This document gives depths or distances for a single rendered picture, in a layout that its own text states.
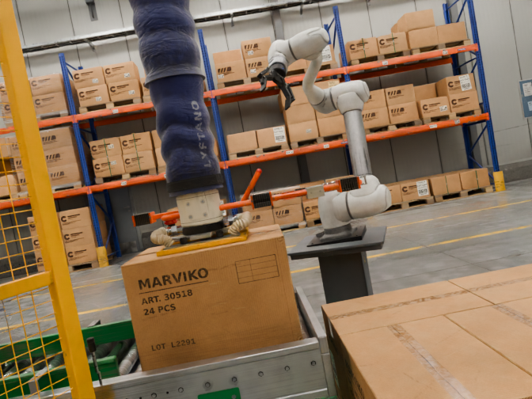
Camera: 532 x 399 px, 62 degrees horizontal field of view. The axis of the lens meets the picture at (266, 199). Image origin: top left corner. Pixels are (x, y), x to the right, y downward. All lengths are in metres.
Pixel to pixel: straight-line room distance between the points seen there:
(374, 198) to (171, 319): 1.22
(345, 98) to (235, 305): 1.36
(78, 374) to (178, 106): 0.96
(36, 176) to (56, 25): 10.08
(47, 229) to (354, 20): 10.07
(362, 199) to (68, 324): 1.53
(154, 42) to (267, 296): 1.02
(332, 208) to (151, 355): 1.22
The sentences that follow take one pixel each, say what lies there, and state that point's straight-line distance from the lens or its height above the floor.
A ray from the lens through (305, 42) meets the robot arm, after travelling 2.10.
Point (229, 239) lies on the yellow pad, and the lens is 1.65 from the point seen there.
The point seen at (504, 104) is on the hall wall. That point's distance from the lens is 11.95.
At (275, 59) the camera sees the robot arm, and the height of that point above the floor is 1.67.
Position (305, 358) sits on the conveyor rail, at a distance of 1.58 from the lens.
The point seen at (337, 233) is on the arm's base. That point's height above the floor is 0.79.
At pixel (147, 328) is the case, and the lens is 1.72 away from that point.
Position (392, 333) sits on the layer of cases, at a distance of 1.69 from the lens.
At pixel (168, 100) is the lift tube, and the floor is 1.52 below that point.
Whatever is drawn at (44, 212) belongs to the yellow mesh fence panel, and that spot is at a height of 1.18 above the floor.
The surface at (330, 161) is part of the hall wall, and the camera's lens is 10.35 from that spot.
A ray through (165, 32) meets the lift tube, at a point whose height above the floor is 1.76.
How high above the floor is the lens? 1.17
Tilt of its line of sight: 3 degrees down
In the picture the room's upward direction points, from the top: 11 degrees counter-clockwise
